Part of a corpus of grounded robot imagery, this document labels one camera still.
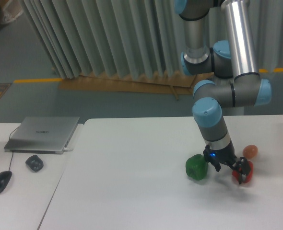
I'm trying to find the red bell pepper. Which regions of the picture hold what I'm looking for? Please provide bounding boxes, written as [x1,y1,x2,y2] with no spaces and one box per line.
[232,161,254,184]

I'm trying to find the green bell pepper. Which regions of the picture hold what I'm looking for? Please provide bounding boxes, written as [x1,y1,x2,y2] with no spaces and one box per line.
[185,154,208,181]

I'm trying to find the brown cardboard sheet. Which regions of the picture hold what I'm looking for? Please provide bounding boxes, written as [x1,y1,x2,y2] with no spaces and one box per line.
[58,70,204,99]

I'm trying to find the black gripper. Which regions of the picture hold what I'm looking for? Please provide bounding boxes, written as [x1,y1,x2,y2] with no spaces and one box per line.
[203,141,248,173]

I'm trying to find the plastic wrapped cardboard boxes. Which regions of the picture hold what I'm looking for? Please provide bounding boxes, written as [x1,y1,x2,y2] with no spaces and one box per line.
[0,0,23,25]

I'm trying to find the white usb plug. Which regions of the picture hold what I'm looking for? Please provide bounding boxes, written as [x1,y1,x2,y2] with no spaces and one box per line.
[63,148,73,152]

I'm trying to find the silver closed laptop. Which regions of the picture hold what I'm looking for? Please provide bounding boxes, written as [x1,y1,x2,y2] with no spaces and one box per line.
[4,116,79,154]

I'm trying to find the black computer mouse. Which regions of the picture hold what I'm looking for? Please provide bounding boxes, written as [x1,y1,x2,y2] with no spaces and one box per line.
[0,171,12,193]

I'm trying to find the brown egg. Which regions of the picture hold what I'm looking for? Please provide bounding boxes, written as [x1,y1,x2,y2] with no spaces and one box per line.
[242,145,259,159]

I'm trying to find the black mouse cable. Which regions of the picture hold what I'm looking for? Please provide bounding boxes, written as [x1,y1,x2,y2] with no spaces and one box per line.
[0,122,21,172]

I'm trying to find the small black gadget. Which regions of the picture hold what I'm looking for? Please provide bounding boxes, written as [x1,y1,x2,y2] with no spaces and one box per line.
[25,155,44,172]

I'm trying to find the grey folding curtain screen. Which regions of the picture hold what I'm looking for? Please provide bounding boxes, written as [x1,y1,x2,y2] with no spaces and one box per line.
[20,0,283,80]

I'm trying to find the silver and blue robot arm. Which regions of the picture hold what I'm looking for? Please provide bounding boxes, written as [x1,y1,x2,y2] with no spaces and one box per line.
[174,0,272,184]

